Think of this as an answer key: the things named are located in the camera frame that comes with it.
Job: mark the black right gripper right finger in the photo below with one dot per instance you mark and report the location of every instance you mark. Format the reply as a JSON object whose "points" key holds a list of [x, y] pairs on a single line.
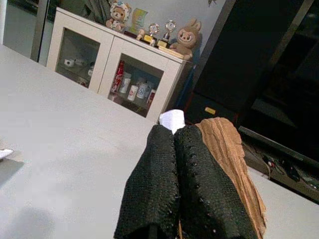
{"points": [[207, 199]]}

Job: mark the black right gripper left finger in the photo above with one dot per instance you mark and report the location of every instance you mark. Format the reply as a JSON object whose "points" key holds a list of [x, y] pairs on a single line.
{"points": [[149, 194]]}

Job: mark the wrinkled brown paper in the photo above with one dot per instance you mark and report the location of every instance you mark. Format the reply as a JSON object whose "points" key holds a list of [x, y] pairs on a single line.
{"points": [[229, 149]]}

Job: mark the small yellow sticker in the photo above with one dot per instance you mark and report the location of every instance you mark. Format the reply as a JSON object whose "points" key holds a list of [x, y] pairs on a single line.
{"points": [[209, 110]]}

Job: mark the red and white box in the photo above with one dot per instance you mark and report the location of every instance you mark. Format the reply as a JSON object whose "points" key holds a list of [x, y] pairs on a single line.
{"points": [[151, 96]]}

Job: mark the white printed cup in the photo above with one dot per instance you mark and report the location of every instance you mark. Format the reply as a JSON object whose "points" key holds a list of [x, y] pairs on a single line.
{"points": [[132, 92], [143, 90], [124, 85]]}

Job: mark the red cola bottle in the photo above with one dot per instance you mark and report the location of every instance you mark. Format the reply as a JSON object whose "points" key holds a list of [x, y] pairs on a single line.
{"points": [[118, 77]]}

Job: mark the small white figurine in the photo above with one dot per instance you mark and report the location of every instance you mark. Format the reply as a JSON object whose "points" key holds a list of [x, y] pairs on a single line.
{"points": [[90, 71]]}

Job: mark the black TV stand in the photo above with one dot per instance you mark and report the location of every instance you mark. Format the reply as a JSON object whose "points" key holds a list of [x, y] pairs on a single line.
{"points": [[236, 62]]}

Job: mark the white glass-door cabinet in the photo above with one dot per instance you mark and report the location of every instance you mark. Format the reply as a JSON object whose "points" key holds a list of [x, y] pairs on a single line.
{"points": [[107, 57]]}

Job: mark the white paper sheet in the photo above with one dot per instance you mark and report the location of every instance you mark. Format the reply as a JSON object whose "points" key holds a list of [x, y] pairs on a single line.
{"points": [[5, 154]]}

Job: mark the small beige figurine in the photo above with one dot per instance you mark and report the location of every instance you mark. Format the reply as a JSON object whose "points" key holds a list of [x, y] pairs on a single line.
{"points": [[140, 34]]}

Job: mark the brown rabbit plush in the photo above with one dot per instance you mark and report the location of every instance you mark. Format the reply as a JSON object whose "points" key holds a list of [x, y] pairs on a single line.
{"points": [[187, 37]]}

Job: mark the green and yellow plaque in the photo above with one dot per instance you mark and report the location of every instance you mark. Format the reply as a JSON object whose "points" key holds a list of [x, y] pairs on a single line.
{"points": [[138, 20]]}

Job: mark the cream teddy bear plush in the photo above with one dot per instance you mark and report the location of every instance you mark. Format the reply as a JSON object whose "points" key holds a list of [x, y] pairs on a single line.
{"points": [[118, 17]]}

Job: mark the grey hanging cloth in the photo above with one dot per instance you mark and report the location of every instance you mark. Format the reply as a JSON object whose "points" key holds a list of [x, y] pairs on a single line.
{"points": [[98, 10]]}

